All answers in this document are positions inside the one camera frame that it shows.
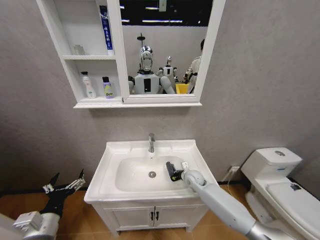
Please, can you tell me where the purple bottle with black cap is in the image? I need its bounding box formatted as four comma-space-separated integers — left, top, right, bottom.
101, 76, 116, 100

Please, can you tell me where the white toilet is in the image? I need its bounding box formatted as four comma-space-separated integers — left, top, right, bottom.
240, 147, 320, 240

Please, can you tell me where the white vanity cabinet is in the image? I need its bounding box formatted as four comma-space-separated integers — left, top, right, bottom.
90, 196, 210, 237

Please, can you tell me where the cabinet mirror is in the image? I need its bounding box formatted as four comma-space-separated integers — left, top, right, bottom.
119, 0, 214, 96

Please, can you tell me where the small white humanoid robot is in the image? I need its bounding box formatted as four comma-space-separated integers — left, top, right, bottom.
156, 55, 180, 85

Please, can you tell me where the yellow bin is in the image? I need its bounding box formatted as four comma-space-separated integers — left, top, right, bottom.
174, 83, 189, 95

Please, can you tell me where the small clear glass item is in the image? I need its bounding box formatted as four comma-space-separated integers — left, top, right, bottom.
73, 44, 86, 56

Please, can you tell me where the chrome faucet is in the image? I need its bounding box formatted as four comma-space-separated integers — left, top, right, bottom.
147, 132, 157, 154

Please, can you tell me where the white bottle with black cap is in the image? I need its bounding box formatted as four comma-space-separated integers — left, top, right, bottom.
80, 71, 97, 99

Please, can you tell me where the white wall cabinet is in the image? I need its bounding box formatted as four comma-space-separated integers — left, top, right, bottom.
36, 0, 226, 109

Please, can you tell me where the thin white cable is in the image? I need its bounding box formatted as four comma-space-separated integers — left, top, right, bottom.
220, 169, 235, 194

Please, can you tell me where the blue and white toothpaste tube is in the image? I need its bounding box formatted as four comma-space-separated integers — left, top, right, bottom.
99, 4, 116, 57

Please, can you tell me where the person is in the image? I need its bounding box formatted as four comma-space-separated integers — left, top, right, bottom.
184, 38, 206, 95

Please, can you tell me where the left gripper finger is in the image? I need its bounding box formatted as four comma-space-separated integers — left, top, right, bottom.
65, 168, 86, 191
41, 172, 61, 194

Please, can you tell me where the white ceramic washbasin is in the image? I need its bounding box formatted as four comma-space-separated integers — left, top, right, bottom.
83, 139, 220, 204

